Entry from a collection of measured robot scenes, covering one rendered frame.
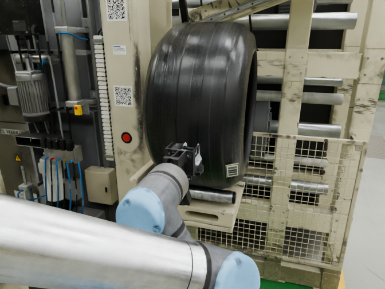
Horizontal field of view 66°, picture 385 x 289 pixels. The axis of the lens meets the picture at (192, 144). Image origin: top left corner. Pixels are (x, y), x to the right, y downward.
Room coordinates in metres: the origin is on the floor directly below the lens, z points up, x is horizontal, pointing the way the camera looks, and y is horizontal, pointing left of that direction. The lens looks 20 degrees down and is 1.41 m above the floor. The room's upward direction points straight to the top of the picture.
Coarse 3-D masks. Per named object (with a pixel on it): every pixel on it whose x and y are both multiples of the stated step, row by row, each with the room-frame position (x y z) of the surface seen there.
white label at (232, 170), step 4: (232, 164) 0.79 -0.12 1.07; (236, 164) 0.79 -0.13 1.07; (228, 168) 0.79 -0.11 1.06; (232, 168) 0.79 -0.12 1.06; (236, 168) 0.80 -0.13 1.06; (228, 172) 0.80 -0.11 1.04; (232, 172) 0.80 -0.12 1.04; (236, 172) 0.81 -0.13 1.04; (228, 176) 0.81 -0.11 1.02; (232, 176) 0.81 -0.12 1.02
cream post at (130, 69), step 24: (144, 0) 1.13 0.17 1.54; (120, 24) 1.07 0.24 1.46; (144, 24) 1.13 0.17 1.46; (144, 48) 1.12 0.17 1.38; (120, 72) 1.07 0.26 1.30; (144, 72) 1.11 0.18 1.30; (120, 120) 1.08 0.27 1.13; (120, 144) 1.08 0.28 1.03; (144, 144) 1.07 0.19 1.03; (120, 168) 1.08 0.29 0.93; (120, 192) 1.08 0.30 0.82
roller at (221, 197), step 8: (192, 192) 0.92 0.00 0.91; (200, 192) 0.91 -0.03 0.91; (208, 192) 0.91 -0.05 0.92; (216, 192) 0.90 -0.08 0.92; (224, 192) 0.90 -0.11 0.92; (232, 192) 0.89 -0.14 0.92; (208, 200) 0.91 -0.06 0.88; (216, 200) 0.89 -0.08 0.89; (224, 200) 0.88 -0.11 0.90; (232, 200) 0.88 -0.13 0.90
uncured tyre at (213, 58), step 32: (192, 32) 0.94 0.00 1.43; (224, 32) 0.91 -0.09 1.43; (160, 64) 0.87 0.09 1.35; (192, 64) 0.84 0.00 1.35; (224, 64) 0.82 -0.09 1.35; (256, 64) 1.16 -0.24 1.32; (160, 96) 0.82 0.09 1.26; (192, 96) 0.80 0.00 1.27; (224, 96) 0.78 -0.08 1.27; (160, 128) 0.81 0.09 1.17; (192, 128) 0.78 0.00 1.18; (224, 128) 0.77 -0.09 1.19; (160, 160) 0.84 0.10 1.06; (224, 160) 0.78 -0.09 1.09
